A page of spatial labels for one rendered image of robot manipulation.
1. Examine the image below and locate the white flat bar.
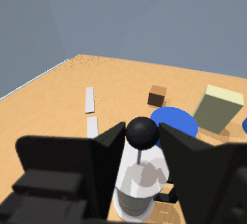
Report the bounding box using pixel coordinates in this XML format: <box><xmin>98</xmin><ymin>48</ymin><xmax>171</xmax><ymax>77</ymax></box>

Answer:
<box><xmin>85</xmin><ymin>87</ymin><xmax>95</xmax><ymax>114</ymax></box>
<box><xmin>87</xmin><ymin>116</ymin><xmax>98</xmax><ymax>138</ymax></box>

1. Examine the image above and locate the glass french press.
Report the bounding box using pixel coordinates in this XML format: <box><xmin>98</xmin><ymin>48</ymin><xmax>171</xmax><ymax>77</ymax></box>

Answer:
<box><xmin>113</xmin><ymin>116</ymin><xmax>178</xmax><ymax>223</ymax></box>

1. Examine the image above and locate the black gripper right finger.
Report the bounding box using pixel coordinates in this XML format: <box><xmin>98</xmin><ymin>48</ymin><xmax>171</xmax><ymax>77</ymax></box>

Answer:
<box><xmin>159</xmin><ymin>122</ymin><xmax>247</xmax><ymax>224</ymax></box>

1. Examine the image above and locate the small brown cube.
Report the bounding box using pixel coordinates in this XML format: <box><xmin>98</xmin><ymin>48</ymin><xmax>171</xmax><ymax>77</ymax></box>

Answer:
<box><xmin>147</xmin><ymin>85</ymin><xmax>167</xmax><ymax>108</ymax></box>

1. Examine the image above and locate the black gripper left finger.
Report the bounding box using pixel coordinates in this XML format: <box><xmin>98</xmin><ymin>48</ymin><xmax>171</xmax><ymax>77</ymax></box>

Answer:
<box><xmin>15</xmin><ymin>121</ymin><xmax>126</xmax><ymax>220</ymax></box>

